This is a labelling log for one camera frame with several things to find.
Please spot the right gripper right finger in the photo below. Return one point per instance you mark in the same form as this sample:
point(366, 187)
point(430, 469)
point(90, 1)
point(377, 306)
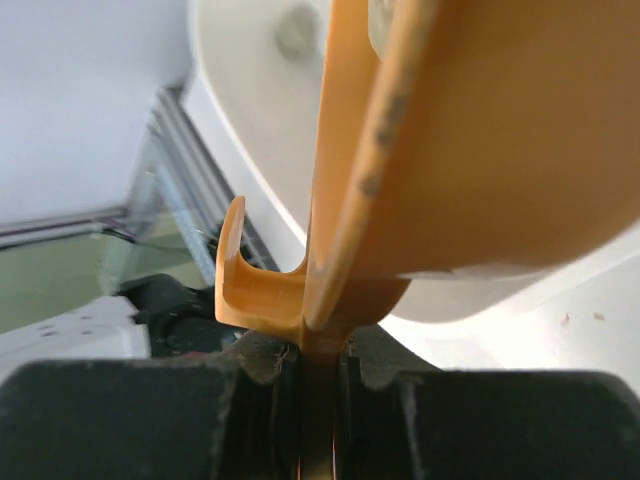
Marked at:
point(399, 417)

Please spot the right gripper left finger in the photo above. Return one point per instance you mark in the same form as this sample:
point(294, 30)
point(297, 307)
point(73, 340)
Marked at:
point(229, 415)

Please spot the yellow litter scoop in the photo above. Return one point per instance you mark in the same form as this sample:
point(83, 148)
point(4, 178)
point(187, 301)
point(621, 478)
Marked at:
point(489, 139)

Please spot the white plastic tray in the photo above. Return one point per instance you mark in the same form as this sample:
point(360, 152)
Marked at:
point(257, 112)

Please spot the grey litter clump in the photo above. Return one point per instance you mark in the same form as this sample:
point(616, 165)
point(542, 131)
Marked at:
point(380, 18)
point(297, 31)

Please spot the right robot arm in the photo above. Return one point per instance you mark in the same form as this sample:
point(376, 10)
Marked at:
point(151, 318)

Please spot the aluminium frame rail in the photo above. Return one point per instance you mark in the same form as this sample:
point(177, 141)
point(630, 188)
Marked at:
point(177, 174)

